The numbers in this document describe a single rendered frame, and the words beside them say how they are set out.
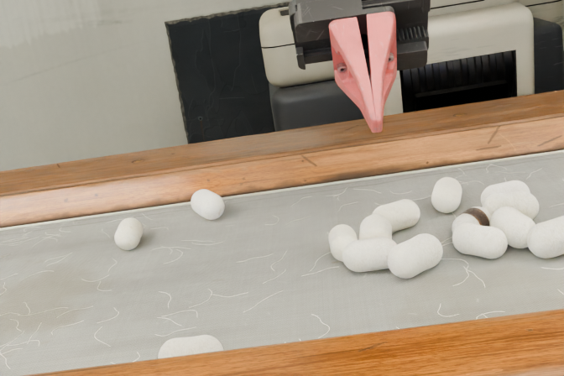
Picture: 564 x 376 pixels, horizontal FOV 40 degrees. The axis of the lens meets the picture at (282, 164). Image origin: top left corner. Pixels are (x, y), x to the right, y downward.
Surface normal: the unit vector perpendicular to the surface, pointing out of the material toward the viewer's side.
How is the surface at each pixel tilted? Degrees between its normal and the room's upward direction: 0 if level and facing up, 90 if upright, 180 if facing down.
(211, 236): 0
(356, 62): 62
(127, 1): 90
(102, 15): 90
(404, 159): 45
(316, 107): 90
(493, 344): 0
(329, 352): 0
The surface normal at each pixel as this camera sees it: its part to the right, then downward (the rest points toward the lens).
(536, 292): -0.15, -0.95
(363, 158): -0.14, -0.47
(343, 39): -0.10, -0.19
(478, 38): 0.06, 0.40
